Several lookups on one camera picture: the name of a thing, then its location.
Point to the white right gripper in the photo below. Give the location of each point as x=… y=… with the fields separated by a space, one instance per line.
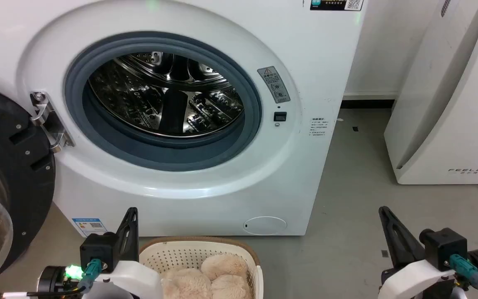
x=413 y=278

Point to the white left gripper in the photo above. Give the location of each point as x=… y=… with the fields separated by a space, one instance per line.
x=133 y=278

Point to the beige fluffy plush item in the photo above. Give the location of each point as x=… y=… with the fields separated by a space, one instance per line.
x=210 y=278

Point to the black round washer door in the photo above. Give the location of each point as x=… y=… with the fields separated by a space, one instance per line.
x=19 y=174

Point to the stainless steel washing machine drum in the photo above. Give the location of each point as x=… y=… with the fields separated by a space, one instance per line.
x=168 y=95

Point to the blue energy label sticker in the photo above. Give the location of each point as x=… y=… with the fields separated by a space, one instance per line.
x=89 y=226

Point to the white perforated laundry basket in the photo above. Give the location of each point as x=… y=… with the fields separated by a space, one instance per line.
x=189 y=254

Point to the white front-load washing machine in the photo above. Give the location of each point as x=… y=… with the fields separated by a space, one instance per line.
x=206 y=207

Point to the grey rubber door gasket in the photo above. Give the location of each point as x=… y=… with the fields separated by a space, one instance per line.
x=156 y=155

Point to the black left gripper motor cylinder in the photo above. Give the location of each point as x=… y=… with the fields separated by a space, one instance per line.
x=51 y=279

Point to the oval drain filter cover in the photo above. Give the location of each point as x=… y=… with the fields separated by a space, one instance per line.
x=265 y=225

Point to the small text label sticker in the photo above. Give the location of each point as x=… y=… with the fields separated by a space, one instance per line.
x=318 y=126

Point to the silver metal door hinge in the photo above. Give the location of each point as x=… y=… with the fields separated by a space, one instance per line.
x=46 y=120

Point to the white air purifier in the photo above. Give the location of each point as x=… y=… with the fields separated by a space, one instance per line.
x=450 y=95

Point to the black door latch socket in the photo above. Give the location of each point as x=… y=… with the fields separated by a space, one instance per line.
x=280 y=116

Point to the grey warning sticker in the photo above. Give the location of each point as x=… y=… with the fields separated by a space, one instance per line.
x=274 y=85

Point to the black QR code sticker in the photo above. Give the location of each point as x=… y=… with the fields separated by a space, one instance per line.
x=336 y=4

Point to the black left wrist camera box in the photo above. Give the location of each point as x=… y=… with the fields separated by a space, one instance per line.
x=98 y=249

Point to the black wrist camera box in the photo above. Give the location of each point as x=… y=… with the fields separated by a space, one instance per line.
x=444 y=247
x=98 y=249

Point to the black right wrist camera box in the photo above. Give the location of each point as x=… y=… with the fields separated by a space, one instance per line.
x=444 y=247

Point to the black wall baseboard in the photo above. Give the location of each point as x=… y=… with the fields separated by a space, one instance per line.
x=367 y=104

